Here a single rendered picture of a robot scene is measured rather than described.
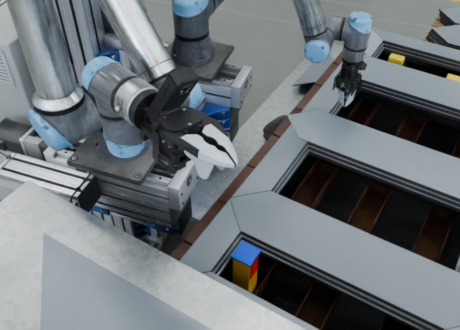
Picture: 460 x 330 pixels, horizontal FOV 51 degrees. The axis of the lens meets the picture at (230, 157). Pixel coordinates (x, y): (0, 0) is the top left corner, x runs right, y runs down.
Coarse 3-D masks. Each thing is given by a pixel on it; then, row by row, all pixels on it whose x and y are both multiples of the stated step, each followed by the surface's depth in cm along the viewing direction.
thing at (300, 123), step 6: (300, 114) 175; (306, 114) 175; (312, 114) 175; (294, 120) 172; (300, 120) 172; (306, 120) 172; (294, 126) 170; (300, 126) 170; (306, 126) 170; (300, 132) 168
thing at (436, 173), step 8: (432, 152) 161; (440, 152) 161; (432, 160) 158; (440, 160) 158; (448, 160) 158; (456, 160) 158; (424, 168) 155; (432, 168) 155; (440, 168) 155; (448, 168) 155; (424, 176) 153; (432, 176) 153; (440, 176) 153; (448, 176) 153; (424, 184) 150; (432, 184) 150; (440, 184) 150
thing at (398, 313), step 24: (384, 48) 213; (408, 48) 209; (384, 96) 189; (408, 96) 185; (312, 144) 164; (288, 168) 156; (360, 168) 158; (432, 192) 149; (240, 240) 138; (216, 264) 129; (288, 264) 132; (456, 264) 133; (336, 288) 127; (384, 312) 122; (408, 312) 119
